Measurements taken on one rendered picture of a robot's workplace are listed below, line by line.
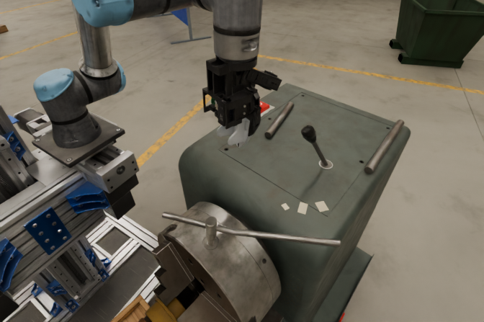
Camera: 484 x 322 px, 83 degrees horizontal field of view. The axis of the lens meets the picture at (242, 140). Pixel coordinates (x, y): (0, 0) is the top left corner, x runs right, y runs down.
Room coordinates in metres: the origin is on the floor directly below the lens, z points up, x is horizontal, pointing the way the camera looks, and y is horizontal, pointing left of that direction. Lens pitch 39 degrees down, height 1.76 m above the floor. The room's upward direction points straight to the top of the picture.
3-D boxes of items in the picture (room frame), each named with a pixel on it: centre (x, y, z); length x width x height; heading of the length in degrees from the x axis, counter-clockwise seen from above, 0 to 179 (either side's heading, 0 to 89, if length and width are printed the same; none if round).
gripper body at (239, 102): (0.45, 0.02, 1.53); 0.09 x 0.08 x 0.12; 131
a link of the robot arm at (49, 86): (0.78, 0.59, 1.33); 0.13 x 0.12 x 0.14; 139
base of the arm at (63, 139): (0.78, 0.59, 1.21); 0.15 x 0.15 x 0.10
